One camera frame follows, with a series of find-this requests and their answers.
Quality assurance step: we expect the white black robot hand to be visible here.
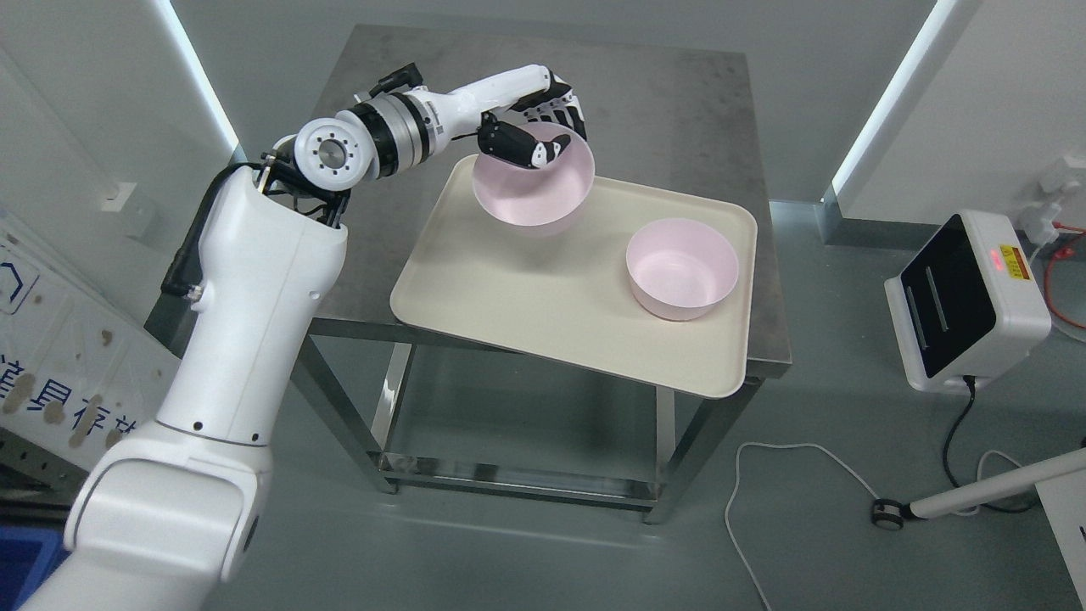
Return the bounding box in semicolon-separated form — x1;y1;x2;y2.
476;64;586;170

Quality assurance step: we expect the pink bowl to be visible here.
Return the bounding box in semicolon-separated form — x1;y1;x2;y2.
472;120;595;237
624;217;740;322

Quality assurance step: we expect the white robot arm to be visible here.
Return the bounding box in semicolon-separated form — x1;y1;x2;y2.
22;64;585;610

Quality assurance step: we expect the stainless steel table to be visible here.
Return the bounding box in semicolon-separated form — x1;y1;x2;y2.
291;25;792;524

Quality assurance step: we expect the beige plastic tray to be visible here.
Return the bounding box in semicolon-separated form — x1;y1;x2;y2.
390;155;758;399

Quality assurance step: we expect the white sign board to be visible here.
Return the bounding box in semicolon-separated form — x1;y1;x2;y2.
1;214;179;471

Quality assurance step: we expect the white black device box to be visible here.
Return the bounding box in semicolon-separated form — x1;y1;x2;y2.
884;211;1052;395

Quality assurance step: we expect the white stand leg with caster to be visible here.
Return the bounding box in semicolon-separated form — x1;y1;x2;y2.
870;448;1085;531

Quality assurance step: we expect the blue bin lower left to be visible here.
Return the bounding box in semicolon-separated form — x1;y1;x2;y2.
1;524;67;610

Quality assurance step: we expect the white wall socket box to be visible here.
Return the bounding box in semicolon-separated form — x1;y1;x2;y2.
98;182;159;241

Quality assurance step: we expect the white cable on floor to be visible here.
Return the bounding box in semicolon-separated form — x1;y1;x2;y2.
723;441;1019;611

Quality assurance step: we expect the black power cable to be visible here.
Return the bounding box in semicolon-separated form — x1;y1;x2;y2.
940;375;1038;513

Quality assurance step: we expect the white wall plug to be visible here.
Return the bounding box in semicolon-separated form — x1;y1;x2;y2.
1016;154;1085;246

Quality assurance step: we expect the red cable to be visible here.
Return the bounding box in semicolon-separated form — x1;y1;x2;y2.
1041;222;1086;330

